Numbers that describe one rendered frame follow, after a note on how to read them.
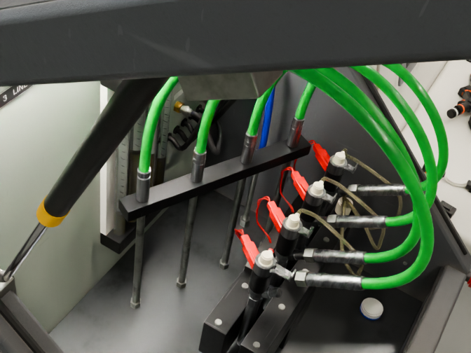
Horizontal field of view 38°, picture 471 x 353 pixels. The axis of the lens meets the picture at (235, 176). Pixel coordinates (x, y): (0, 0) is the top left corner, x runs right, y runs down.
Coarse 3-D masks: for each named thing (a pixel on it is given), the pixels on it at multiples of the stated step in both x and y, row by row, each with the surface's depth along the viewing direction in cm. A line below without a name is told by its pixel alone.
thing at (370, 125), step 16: (176, 80) 79; (320, 80) 68; (160, 96) 82; (336, 96) 68; (160, 112) 84; (352, 112) 68; (144, 128) 87; (368, 128) 68; (144, 144) 89; (384, 144) 69; (144, 160) 91; (400, 160) 69; (144, 176) 93; (400, 176) 70; (416, 192) 70; (416, 208) 71; (432, 224) 72; (432, 240) 73; (416, 272) 77; (368, 288) 82; (384, 288) 81
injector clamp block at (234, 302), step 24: (312, 240) 112; (336, 240) 113; (312, 264) 108; (240, 288) 103; (288, 288) 105; (312, 288) 110; (216, 312) 100; (240, 312) 100; (264, 312) 101; (288, 312) 101; (216, 336) 99; (264, 336) 98; (288, 336) 112
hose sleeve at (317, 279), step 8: (312, 272) 88; (312, 280) 87; (320, 280) 86; (328, 280) 85; (336, 280) 85; (344, 280) 84; (352, 280) 83; (360, 280) 83; (336, 288) 85; (344, 288) 84; (352, 288) 83; (360, 288) 83
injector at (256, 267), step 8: (256, 256) 91; (256, 264) 90; (272, 264) 91; (256, 272) 91; (264, 272) 90; (272, 272) 91; (256, 280) 92; (264, 280) 92; (248, 288) 95; (256, 288) 93; (264, 288) 93; (272, 288) 94; (280, 288) 93; (248, 296) 97; (256, 296) 95; (264, 296) 94; (272, 296) 94; (280, 296) 93; (248, 304) 97; (256, 304) 96; (248, 312) 98; (256, 312) 98; (248, 320) 100; (240, 328) 102; (248, 328) 101; (240, 336) 103
